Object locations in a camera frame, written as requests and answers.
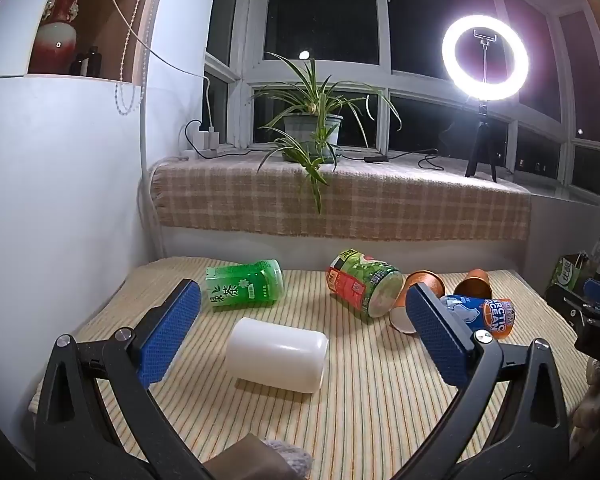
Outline brown cloth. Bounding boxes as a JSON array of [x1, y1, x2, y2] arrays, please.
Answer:
[[202, 432, 292, 480]]

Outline striped yellow mat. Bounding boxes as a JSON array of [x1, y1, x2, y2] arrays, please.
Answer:
[[29, 256, 597, 480]]

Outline spider plant in grey pot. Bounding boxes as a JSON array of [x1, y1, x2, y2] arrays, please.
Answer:
[[250, 52, 403, 214]]

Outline checked beige cloth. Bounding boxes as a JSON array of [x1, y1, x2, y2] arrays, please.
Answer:
[[149, 152, 533, 242]]

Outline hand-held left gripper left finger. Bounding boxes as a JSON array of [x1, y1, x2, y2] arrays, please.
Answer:
[[35, 279, 216, 480]]

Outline black power adapter with cable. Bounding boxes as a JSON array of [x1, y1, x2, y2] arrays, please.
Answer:
[[330, 148, 462, 171]]

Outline green tea can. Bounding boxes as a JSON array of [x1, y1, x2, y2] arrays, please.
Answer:
[[204, 259, 285, 312]]

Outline green paper bag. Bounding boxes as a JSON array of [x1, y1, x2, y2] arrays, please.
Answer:
[[551, 253, 589, 292]]

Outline ring light on black tripod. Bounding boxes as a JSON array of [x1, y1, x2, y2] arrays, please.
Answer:
[[440, 14, 531, 184]]

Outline dark glass bottle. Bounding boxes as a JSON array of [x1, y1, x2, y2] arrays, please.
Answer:
[[70, 46, 104, 77]]

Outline red and white vase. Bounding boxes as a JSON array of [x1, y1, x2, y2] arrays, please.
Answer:
[[29, 0, 91, 75]]

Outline red and green paper cup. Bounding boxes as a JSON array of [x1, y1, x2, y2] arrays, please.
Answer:
[[326, 248, 405, 319]]

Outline white bead cord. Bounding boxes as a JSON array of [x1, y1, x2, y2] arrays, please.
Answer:
[[114, 0, 159, 116]]

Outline white cable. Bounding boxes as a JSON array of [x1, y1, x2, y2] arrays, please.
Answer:
[[99, 0, 214, 131]]

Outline grey knitted cloth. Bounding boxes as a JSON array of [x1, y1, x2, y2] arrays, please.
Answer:
[[261, 439, 314, 477]]

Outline white translucent plastic cup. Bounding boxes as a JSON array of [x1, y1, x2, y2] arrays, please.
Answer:
[[224, 316, 330, 394]]

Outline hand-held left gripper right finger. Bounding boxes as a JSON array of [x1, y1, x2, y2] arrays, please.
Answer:
[[395, 282, 579, 480]]

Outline white charger plugs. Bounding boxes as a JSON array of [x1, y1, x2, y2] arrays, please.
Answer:
[[180, 127, 222, 159]]

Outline blue orange drink can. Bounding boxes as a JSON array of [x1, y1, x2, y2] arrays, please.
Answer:
[[439, 294, 515, 344]]

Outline copper coloured paper cup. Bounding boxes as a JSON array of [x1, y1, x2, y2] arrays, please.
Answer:
[[453, 268, 494, 302], [389, 270, 447, 335]]

